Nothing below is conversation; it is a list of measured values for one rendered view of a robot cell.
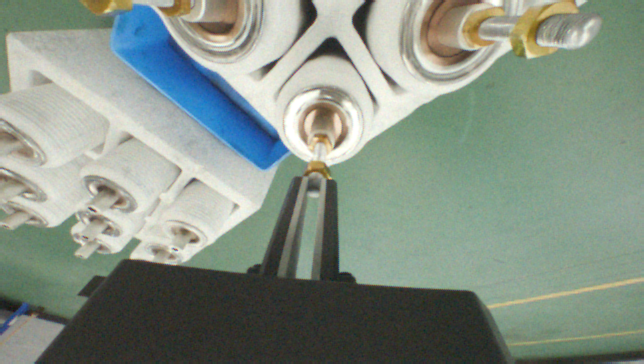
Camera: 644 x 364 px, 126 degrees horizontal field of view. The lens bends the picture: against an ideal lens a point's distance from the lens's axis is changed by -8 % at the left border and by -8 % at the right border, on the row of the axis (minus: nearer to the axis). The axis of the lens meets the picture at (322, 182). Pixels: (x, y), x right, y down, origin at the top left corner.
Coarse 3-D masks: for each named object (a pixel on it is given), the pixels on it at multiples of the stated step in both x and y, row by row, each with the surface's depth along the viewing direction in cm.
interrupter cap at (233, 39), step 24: (240, 0) 12; (264, 0) 12; (168, 24) 13; (192, 24) 13; (216, 24) 13; (240, 24) 13; (264, 24) 13; (192, 48) 14; (216, 48) 14; (240, 48) 14
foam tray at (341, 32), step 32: (320, 0) 17; (352, 0) 17; (544, 0) 15; (576, 0) 15; (320, 32) 18; (352, 32) 18; (288, 64) 20; (256, 96) 23; (384, 96) 22; (416, 96) 22; (384, 128) 25
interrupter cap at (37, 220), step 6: (0, 204) 30; (6, 204) 30; (12, 204) 29; (18, 204) 30; (6, 210) 31; (12, 210) 31; (24, 210) 31; (30, 210) 31; (36, 216) 32; (42, 216) 32; (30, 222) 33; (36, 222) 33; (42, 222) 33; (48, 222) 33
